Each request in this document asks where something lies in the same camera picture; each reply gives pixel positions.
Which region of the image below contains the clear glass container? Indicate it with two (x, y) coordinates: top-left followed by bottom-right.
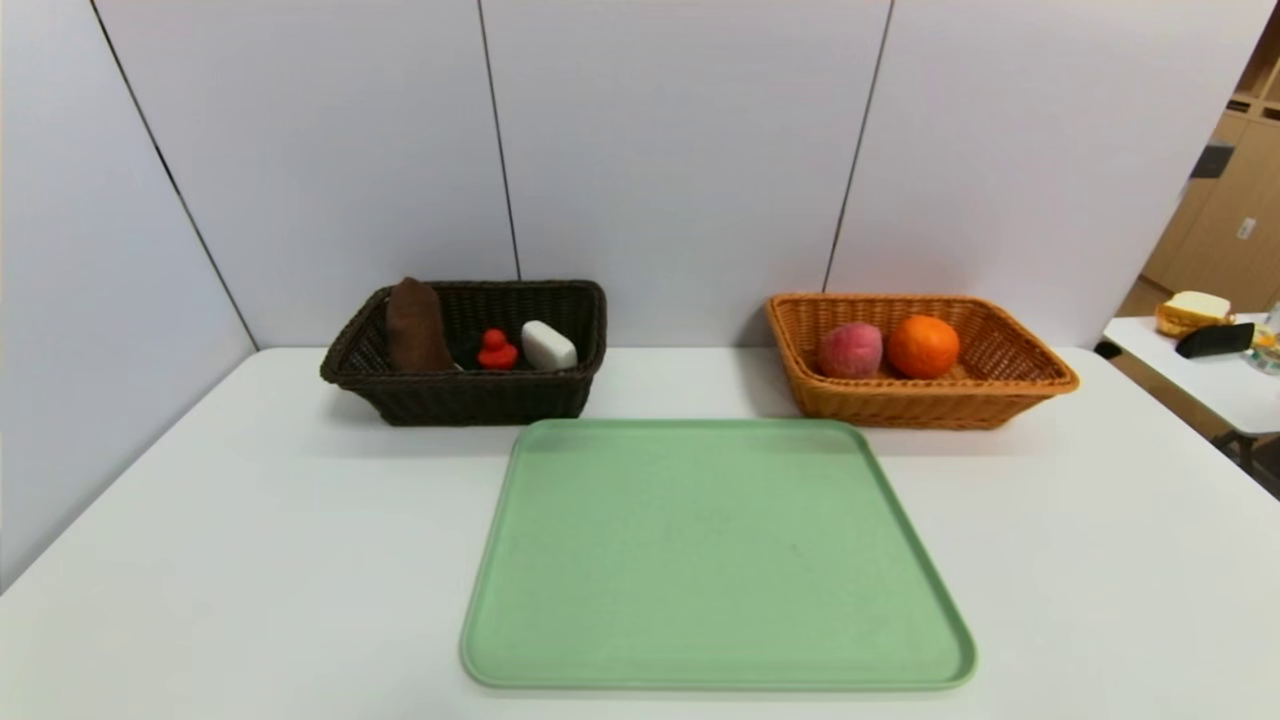
(1248, 303), (1280, 376)

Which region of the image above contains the grey plate on cabinet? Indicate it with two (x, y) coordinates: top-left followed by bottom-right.
(1190, 140), (1237, 181)

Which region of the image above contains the black oblong object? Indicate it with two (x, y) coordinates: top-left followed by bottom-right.
(1175, 322), (1256, 359)

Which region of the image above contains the white soap bar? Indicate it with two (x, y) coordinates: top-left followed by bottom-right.
(521, 320), (579, 372)

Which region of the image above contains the white side table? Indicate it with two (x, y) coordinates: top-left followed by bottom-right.
(1103, 314), (1280, 437)

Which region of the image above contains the orange wicker basket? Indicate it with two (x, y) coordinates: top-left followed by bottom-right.
(765, 292), (1080, 431)

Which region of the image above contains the red pink peach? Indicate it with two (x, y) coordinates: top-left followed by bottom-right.
(818, 321), (886, 380)

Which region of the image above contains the brown towel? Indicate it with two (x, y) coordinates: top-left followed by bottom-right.
(386, 277), (456, 373)

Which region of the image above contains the dark brown wicker basket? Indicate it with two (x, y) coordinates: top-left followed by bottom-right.
(320, 279), (609, 426)

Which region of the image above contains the light wooden cabinet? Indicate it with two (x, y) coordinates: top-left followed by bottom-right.
(1115, 10), (1280, 319)

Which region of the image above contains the red rubber duck toy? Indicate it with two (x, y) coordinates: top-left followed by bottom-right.
(476, 328), (520, 372)

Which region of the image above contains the light green plastic tray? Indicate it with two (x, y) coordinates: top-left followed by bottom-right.
(460, 418), (979, 692)

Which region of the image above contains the orange fruit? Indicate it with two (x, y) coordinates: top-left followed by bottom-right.
(887, 315), (962, 380)

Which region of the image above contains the black side table leg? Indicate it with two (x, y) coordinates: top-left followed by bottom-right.
(1215, 432), (1280, 498)

